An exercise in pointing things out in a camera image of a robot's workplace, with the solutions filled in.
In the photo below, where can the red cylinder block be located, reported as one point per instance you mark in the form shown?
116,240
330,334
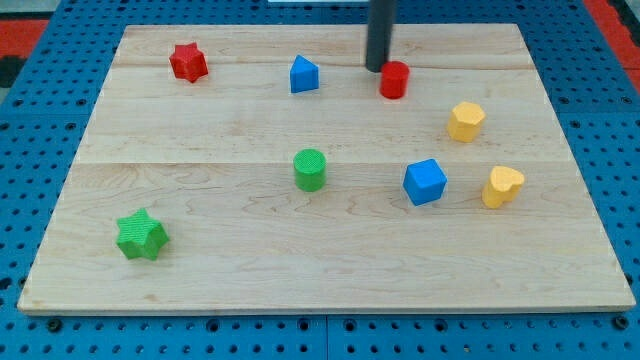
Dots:
394,79

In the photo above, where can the yellow hexagon block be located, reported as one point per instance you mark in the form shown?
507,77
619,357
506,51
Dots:
465,121

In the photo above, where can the green cylinder block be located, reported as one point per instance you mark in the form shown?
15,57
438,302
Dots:
309,170

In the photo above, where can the light wooden board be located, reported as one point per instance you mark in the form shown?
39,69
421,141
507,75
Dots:
213,162

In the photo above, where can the blue cube block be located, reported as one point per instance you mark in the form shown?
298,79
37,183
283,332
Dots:
424,181

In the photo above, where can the blue triangle block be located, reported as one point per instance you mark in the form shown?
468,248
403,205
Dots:
304,75

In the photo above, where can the red star block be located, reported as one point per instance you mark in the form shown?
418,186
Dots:
188,62

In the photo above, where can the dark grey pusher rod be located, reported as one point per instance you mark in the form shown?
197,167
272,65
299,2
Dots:
381,18

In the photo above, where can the yellow heart block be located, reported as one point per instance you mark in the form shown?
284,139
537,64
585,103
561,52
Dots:
503,185

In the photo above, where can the green star block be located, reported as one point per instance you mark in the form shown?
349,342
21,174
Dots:
141,236

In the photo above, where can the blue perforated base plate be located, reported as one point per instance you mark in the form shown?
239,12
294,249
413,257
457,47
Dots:
44,115

